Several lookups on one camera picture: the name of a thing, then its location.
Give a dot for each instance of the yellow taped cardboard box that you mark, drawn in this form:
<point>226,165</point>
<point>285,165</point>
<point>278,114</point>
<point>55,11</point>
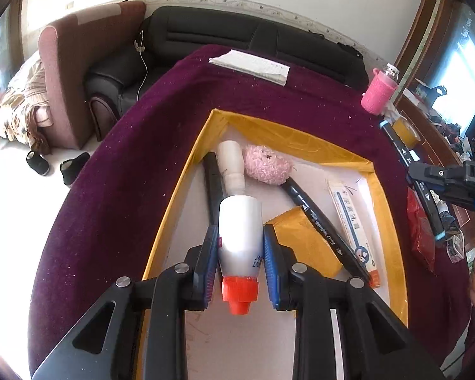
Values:
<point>285,138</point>

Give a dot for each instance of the yellow-brown tape roll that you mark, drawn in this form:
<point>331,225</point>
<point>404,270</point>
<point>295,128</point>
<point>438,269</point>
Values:
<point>405,132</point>

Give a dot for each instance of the long black stick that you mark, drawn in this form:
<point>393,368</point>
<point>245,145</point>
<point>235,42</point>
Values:
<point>212,190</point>

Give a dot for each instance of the black leather sofa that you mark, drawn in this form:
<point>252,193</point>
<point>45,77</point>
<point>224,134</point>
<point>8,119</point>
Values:
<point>221,39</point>

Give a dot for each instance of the yellow snack packet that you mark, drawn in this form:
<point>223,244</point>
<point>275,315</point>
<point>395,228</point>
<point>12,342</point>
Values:
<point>304,241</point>

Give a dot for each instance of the bottle in pink knitted sleeve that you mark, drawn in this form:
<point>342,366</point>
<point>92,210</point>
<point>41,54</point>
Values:
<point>378,93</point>

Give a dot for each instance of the assorted cabinet top items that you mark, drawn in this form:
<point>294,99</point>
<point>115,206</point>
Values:
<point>447,126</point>

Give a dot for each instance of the black shoe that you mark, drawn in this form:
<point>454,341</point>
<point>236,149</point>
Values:
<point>37,162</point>
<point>73,168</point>

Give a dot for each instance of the printed blanket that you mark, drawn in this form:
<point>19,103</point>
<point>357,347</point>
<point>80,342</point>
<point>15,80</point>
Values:
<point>19,99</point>

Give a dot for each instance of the wooden cabinet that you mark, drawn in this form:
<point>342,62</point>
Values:
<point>409,107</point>

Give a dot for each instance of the long white ointment box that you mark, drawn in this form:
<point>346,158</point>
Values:
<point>352,225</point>

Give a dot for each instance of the pink fluffy ball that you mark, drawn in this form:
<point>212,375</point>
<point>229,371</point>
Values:
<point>267,164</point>

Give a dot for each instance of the folded white paper towel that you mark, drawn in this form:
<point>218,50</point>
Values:
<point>253,65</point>

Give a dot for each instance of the colourful small carton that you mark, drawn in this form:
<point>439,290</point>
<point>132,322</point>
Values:
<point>435,92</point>

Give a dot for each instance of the white glue bottle orange cap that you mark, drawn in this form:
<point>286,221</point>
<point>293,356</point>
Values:
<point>239,229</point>

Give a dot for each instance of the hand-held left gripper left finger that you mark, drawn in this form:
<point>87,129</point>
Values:
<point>208,269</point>

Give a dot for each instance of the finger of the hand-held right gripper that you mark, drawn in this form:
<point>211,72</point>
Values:
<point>467,200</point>
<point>443,174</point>

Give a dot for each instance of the reddish-brown armchair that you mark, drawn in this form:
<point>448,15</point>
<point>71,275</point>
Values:
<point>75,71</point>

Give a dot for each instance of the cream plastic bottle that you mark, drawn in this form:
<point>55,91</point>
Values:
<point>231,162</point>

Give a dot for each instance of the wooden door frame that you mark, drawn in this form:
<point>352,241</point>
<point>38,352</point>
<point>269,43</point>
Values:
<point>423,27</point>

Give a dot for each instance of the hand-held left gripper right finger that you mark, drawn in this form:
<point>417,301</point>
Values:
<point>273,273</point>

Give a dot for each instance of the red foil packet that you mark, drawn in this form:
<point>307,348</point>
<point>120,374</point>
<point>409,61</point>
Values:
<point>419,229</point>

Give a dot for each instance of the white crumpled cloth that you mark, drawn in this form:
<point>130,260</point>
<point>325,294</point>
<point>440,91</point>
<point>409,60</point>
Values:
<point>388,117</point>

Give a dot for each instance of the glass panel door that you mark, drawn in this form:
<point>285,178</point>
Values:
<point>0,47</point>

